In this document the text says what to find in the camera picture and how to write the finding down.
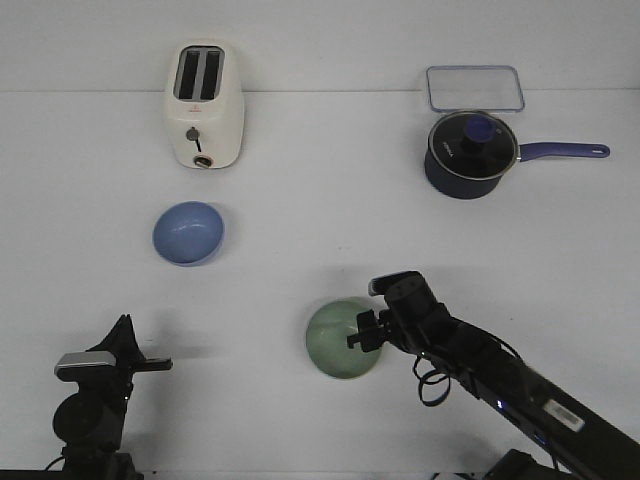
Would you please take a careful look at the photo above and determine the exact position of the blue bowl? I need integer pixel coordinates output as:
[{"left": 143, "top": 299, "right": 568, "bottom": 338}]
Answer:
[{"left": 152, "top": 201, "right": 225, "bottom": 266}]

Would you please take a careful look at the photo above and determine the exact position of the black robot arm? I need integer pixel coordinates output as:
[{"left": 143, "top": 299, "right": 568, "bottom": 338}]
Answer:
[
  {"left": 347, "top": 271, "right": 639, "bottom": 479},
  {"left": 53, "top": 314, "right": 173, "bottom": 479}
]

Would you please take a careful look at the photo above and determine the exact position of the dark blue saucepan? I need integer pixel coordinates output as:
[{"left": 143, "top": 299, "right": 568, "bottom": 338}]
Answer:
[{"left": 424, "top": 142, "right": 610, "bottom": 200}]

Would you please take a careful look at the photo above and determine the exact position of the clear plastic container lid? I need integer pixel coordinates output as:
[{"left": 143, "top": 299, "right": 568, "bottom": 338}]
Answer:
[{"left": 425, "top": 65, "right": 525, "bottom": 113}]

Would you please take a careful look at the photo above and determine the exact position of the glass pot lid blue knob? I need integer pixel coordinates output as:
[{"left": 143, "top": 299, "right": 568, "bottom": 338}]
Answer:
[{"left": 429, "top": 111, "right": 518, "bottom": 180}]

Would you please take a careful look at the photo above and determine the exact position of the green bowl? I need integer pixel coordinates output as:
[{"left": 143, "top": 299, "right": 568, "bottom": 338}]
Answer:
[{"left": 305, "top": 298, "right": 381, "bottom": 380}]

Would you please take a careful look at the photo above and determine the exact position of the cream two-slot toaster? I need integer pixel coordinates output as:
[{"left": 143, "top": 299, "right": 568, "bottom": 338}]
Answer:
[{"left": 163, "top": 40, "right": 245, "bottom": 170}]

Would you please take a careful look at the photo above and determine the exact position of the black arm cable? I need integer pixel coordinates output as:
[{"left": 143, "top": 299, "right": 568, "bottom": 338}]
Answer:
[{"left": 412, "top": 329, "right": 521, "bottom": 407}]

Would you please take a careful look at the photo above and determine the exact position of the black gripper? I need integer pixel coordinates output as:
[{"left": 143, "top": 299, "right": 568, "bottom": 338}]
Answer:
[
  {"left": 87, "top": 314, "right": 173, "bottom": 384},
  {"left": 347, "top": 277, "right": 453, "bottom": 354}
]

